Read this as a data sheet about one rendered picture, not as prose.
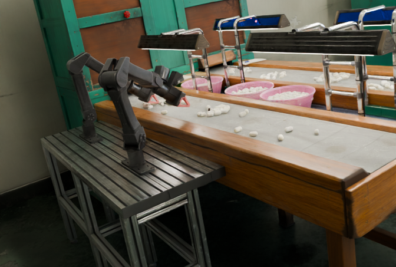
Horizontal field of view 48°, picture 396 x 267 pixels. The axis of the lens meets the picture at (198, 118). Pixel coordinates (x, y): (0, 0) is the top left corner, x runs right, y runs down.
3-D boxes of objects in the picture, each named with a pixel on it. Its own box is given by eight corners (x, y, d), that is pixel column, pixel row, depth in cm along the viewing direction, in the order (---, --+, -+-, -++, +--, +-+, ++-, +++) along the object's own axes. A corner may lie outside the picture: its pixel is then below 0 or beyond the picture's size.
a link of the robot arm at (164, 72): (158, 73, 203) (144, 59, 194) (174, 72, 199) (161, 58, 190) (152, 95, 199) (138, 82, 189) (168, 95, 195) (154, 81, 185)
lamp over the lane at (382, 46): (382, 56, 131) (380, 32, 129) (244, 52, 181) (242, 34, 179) (397, 50, 135) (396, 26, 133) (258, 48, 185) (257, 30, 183)
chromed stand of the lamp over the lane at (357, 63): (339, 152, 159) (329, 28, 147) (297, 142, 175) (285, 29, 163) (370, 135, 169) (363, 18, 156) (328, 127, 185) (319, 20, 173)
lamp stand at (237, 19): (246, 95, 258) (235, 19, 246) (224, 92, 275) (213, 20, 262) (269, 87, 268) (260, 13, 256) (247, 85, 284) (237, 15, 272)
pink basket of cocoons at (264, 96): (290, 122, 199) (287, 102, 197) (251, 115, 221) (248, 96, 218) (328, 106, 213) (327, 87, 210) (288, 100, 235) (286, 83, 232)
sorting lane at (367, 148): (371, 179, 126) (370, 172, 126) (112, 105, 273) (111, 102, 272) (427, 145, 142) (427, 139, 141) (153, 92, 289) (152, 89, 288)
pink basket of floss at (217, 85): (221, 99, 260) (219, 83, 257) (178, 104, 266) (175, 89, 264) (228, 88, 284) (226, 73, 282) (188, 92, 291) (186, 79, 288)
